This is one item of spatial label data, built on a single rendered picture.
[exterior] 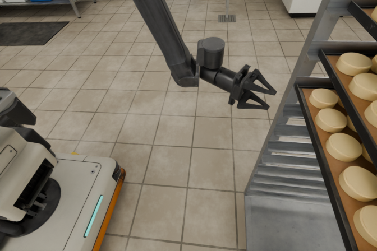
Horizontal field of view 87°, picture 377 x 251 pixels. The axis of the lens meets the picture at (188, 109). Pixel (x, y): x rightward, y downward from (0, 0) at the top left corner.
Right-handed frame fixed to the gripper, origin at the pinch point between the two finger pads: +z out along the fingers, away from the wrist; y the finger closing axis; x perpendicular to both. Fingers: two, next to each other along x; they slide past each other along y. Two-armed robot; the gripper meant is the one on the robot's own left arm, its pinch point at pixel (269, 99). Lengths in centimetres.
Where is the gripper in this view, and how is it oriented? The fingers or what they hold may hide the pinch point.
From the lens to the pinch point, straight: 53.7
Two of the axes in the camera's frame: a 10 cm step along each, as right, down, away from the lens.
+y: 0.1, -6.5, -7.6
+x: 6.1, -6.0, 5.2
